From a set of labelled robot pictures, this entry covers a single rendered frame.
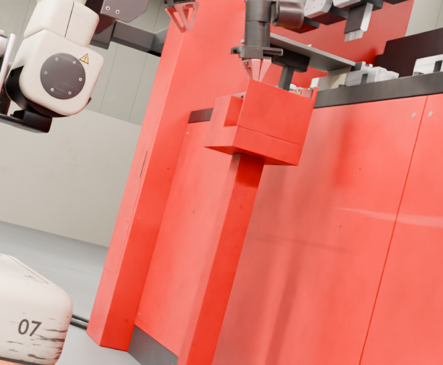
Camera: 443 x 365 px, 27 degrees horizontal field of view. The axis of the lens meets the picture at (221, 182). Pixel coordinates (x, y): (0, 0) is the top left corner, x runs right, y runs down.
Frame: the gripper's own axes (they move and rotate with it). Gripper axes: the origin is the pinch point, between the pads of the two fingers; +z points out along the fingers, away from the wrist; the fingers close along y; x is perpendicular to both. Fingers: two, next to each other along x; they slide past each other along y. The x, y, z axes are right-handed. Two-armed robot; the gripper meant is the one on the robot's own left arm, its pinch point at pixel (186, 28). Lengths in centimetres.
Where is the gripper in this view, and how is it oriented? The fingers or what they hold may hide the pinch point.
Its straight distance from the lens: 253.0
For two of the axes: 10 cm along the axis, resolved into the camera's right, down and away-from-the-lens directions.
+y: -4.0, -0.5, 9.2
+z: 1.7, 9.8, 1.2
